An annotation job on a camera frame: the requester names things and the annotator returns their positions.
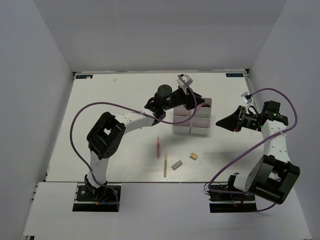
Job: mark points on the aluminium table edge rail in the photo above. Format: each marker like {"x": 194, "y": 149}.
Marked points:
{"x": 248, "y": 83}

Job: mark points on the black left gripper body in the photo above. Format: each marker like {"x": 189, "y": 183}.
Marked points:
{"x": 178, "y": 99}

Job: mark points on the white left organizer tray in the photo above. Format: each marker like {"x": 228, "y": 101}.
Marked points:
{"x": 181, "y": 119}

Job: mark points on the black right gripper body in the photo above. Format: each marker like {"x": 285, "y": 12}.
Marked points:
{"x": 248, "y": 120}

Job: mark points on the right blue table label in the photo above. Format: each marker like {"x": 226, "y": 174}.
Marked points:
{"x": 234, "y": 75}

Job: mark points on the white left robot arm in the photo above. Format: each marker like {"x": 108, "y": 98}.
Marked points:
{"x": 106, "y": 135}

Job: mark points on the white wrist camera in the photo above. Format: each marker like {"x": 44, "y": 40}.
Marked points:
{"x": 184, "y": 82}
{"x": 247, "y": 98}

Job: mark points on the white right organizer tray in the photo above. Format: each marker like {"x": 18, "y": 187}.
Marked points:
{"x": 201, "y": 121}

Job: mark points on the blue table label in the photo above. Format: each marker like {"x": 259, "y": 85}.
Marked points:
{"x": 84, "y": 76}
{"x": 234, "y": 75}

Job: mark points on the left blue table label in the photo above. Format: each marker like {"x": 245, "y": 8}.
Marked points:
{"x": 84, "y": 76}

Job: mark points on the yellow pen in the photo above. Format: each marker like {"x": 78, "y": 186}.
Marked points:
{"x": 165, "y": 165}

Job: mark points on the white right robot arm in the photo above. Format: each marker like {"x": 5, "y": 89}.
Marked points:
{"x": 273, "y": 177}

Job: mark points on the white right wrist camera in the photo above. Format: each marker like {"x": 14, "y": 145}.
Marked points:
{"x": 247, "y": 98}

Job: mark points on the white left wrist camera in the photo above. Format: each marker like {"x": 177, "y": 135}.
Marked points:
{"x": 184, "y": 82}

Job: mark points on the grey eraser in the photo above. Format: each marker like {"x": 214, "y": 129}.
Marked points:
{"x": 176, "y": 165}

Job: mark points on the white organizer tray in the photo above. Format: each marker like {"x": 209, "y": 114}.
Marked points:
{"x": 181, "y": 119}
{"x": 201, "y": 121}

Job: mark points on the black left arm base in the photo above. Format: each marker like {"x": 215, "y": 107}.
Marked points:
{"x": 85, "y": 201}

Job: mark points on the orange pink pen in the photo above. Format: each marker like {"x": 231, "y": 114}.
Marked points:
{"x": 158, "y": 147}

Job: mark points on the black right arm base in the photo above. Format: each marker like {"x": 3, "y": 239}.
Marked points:
{"x": 230, "y": 203}

